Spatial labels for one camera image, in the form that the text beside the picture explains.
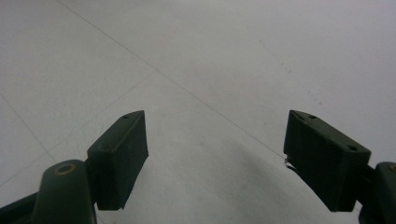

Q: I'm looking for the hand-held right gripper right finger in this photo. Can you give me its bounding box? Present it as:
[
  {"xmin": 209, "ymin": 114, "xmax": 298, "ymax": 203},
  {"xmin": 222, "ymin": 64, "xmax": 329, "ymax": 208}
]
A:
[{"xmin": 283, "ymin": 109, "xmax": 373, "ymax": 214}]

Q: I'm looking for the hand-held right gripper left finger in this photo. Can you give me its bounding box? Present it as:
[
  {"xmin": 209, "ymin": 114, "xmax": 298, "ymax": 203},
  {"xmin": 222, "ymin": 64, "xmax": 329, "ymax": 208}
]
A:
[{"xmin": 87, "ymin": 109, "xmax": 149, "ymax": 212}]

